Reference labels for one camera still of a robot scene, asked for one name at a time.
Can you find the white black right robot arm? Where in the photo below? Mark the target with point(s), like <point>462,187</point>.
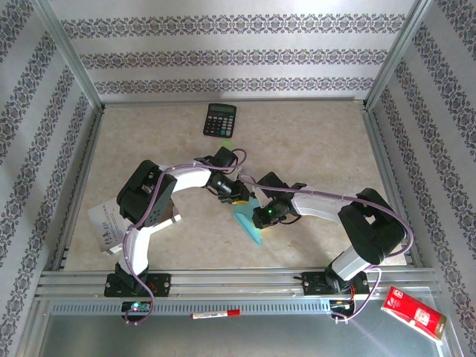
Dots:
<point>372,230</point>

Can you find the light blue paper sheet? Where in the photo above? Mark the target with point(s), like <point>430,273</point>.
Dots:
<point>251,227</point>

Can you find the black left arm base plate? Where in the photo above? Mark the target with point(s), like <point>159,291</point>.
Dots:
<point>160,284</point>

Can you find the black calculator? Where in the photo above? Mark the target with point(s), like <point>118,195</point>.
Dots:
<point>219,121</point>

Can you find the red carton box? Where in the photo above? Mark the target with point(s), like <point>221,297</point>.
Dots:
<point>413,312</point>

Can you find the red white marker pen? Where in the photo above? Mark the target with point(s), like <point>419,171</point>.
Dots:
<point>212,315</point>

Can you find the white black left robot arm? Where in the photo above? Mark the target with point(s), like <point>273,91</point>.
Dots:
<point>145,193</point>

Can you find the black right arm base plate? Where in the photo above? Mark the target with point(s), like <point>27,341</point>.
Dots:
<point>316,284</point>

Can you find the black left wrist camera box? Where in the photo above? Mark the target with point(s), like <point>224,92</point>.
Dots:
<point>227,158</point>

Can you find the white booklet with photo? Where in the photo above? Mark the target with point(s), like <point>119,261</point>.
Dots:
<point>108,227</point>

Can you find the aluminium back rail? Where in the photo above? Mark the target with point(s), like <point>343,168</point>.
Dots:
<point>230,101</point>

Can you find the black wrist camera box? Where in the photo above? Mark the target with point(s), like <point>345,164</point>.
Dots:
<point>273,182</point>
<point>227,158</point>

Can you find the aluminium front rail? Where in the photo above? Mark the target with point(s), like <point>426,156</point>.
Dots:
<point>238,282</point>

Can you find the small controller board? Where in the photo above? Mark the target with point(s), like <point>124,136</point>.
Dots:
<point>340,304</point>
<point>135,306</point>

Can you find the aluminium side rail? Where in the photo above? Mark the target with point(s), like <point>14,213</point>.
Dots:
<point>390,186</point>
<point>78,186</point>

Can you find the aluminium frame post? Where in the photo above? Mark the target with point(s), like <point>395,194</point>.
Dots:
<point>398,56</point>
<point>70,56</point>

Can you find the small green sticker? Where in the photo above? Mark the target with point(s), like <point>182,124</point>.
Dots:
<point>225,143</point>

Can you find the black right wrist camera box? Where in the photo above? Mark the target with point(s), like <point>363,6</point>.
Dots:
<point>273,182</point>

